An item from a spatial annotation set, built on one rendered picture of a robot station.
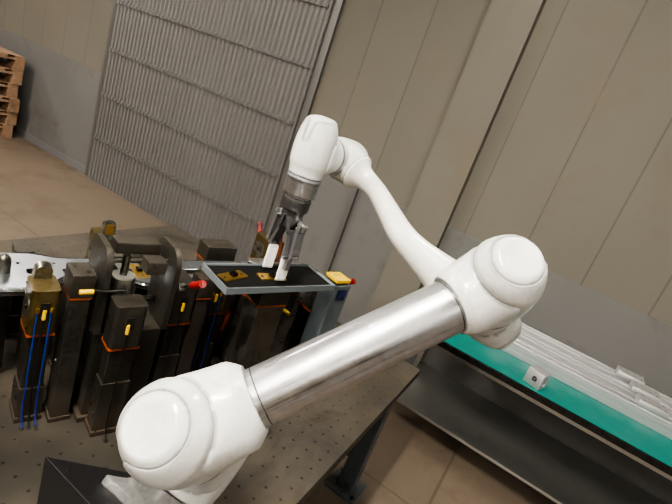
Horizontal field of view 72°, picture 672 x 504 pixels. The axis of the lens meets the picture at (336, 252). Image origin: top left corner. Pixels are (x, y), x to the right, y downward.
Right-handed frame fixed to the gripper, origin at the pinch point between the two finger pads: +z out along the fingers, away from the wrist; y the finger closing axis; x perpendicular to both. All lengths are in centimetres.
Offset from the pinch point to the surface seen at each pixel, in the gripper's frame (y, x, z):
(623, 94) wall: 42, -228, -103
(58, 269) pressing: 31, 46, 20
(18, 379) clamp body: 11, 55, 40
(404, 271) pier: 109, -188, 51
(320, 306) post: 2.1, -23.0, 15.1
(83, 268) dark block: 9.0, 45.4, 8.2
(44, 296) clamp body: 7, 53, 15
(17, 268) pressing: 31, 56, 20
